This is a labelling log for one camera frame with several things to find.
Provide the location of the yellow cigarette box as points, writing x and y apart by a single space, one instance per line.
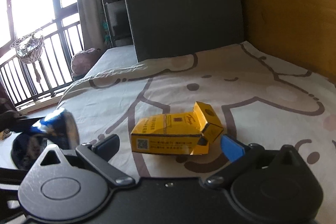
188 133

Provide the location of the cartoon print bed sheet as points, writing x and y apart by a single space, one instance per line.
170 113

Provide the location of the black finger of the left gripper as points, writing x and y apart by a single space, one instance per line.
12 121

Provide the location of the grey curtain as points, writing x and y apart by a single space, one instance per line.
90 13

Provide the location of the dark storage box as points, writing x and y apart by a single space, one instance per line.
169 28

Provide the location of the blue drink can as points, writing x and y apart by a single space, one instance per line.
59 127

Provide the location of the hanging net basket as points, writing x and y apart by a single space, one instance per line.
29 48

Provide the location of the wooden bed backboard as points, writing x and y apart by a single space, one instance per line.
299 31

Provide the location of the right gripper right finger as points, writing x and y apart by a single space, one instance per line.
268 186

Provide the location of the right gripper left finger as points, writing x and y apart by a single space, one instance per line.
70 186

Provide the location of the dark drawer tower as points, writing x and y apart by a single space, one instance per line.
117 22

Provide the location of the black balcony railing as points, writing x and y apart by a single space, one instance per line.
50 74

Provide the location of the pink cushion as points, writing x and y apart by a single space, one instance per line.
83 61

